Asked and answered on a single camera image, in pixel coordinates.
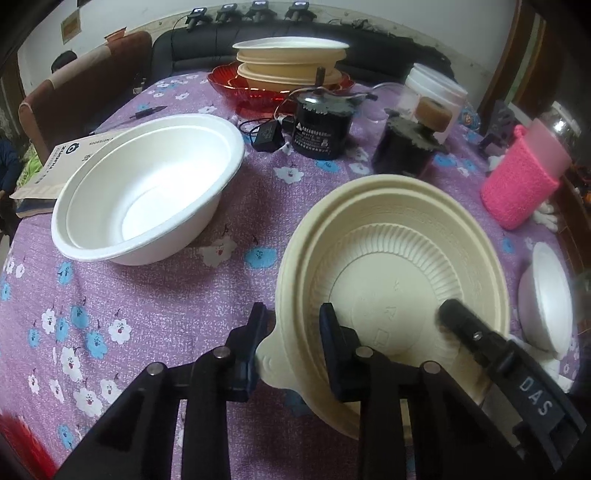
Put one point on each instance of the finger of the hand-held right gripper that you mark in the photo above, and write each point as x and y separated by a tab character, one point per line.
475	334

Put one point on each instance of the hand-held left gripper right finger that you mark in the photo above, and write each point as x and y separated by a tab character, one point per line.
334	355

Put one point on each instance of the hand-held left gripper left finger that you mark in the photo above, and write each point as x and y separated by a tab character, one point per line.
251	364

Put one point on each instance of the white disposable bowl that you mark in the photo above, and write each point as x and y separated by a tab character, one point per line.
152	184
547	295

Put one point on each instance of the beige plastic bowl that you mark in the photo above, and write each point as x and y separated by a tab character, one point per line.
286	60
392	258
277	81

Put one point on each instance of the purple floral tablecloth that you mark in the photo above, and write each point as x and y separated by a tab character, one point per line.
184	300

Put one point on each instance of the pink knit sleeved bottle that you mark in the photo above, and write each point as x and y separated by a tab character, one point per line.
512	184

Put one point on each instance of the dark jar with cork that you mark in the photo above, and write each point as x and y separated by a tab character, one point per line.
401	152

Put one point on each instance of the black cylindrical motor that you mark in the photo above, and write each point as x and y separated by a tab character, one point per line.
318	129

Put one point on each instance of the black power adapter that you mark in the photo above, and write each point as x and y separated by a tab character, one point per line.
267	137

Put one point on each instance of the red glass plate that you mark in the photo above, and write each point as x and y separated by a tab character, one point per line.
18	443

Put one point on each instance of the white plastic jar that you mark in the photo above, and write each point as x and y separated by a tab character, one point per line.
429	87

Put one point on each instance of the red glass bowl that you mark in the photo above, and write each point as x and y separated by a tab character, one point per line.
249	97

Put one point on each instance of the black pen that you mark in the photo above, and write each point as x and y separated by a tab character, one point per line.
147	112

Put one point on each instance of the white booklet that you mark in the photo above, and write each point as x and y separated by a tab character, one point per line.
46	180

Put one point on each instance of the dark cloth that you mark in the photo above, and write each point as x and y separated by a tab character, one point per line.
429	57

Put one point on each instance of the green leaf blanket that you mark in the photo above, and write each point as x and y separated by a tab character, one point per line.
30	168

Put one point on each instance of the black leather sofa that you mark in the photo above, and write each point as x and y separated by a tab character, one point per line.
194	50

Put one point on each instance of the brown armchair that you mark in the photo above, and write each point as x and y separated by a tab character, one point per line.
83	92

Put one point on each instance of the spare black gripper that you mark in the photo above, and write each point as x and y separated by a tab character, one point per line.
300	9
226	11
196	14
258	9

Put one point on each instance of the small framed notice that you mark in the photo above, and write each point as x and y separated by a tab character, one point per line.
72	26

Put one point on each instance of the wooden door frame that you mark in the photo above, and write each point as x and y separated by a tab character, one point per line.
512	55

